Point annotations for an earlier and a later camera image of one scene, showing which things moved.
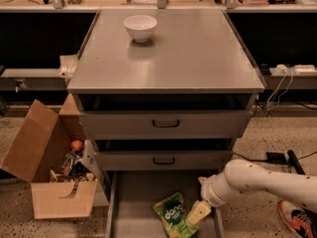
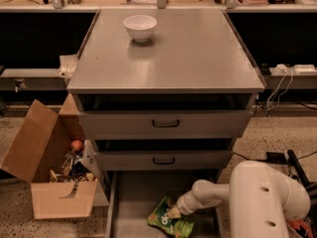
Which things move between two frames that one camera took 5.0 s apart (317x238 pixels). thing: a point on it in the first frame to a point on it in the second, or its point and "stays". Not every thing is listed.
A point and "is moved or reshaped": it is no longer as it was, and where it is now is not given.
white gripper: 208,190 to 183,204
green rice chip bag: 172,213 is moved or reshaped
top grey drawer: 166,124 stays
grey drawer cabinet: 164,90 stays
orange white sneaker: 301,219 stays
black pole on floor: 294,161 stays
